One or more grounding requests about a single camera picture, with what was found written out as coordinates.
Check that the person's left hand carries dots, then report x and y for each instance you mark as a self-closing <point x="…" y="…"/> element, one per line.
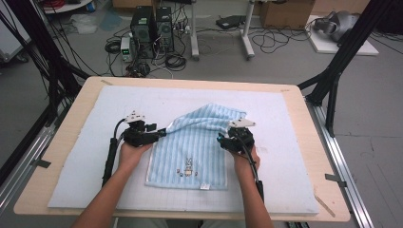
<point x="131" y="156"/>

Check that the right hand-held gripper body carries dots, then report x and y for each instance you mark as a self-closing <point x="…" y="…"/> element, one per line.
<point x="242" y="139"/>

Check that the blue striped towel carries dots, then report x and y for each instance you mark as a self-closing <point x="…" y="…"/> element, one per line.
<point x="190" y="142"/>

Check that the white foam mat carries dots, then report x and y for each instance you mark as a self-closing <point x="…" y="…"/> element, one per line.
<point x="95" y="126"/>

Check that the white floor board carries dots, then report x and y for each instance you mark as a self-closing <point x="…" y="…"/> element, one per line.
<point x="323" y="46"/>

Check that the white power supply unit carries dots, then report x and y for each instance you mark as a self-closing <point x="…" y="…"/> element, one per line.
<point x="126" y="49"/>

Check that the blue plastic sheet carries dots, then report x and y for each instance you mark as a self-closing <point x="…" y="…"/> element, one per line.
<point x="111" y="21"/>

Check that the aluminium rail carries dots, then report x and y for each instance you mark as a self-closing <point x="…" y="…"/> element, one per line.
<point x="345" y="164"/>
<point x="28" y="158"/>

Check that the white panel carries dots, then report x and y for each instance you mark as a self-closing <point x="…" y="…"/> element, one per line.
<point x="11" y="39"/>

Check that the brown cardboard box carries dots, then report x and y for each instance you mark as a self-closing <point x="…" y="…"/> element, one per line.
<point x="285" y="14"/>

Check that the flat black device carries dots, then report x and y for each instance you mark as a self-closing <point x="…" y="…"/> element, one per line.
<point x="230" y="21"/>

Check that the grey helmet device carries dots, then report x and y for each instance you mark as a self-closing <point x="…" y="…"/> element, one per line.
<point x="340" y="23"/>

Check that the person's trousers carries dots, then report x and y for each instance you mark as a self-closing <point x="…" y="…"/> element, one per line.
<point x="142" y="224"/>

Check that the clear plastic bag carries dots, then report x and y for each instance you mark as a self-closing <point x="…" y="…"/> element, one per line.
<point x="84" y="24"/>

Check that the round white table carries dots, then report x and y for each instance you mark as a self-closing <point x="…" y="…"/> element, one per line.
<point x="68" y="7"/>

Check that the slim black computer tower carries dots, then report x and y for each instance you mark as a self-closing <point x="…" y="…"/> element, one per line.
<point x="164" y="28"/>

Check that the thin wooden strip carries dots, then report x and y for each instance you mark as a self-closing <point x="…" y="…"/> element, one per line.
<point x="324" y="205"/>

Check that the large black computer tower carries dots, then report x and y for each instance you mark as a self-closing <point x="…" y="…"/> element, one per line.
<point x="142" y="30"/>

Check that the person's right hand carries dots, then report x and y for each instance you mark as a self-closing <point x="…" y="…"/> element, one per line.
<point x="245" y="164"/>

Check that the white desk frame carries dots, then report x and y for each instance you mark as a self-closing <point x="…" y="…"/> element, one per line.
<point x="247" y="38"/>

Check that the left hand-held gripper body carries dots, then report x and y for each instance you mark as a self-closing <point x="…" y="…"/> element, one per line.
<point x="139" y="136"/>

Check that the black metal frame stand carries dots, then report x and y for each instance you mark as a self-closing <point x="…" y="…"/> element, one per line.
<point x="41" y="47"/>
<point x="345" y="50"/>

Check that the black tape strip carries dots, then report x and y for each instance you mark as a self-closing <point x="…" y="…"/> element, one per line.
<point x="41" y="163"/>
<point x="335" y="179"/>

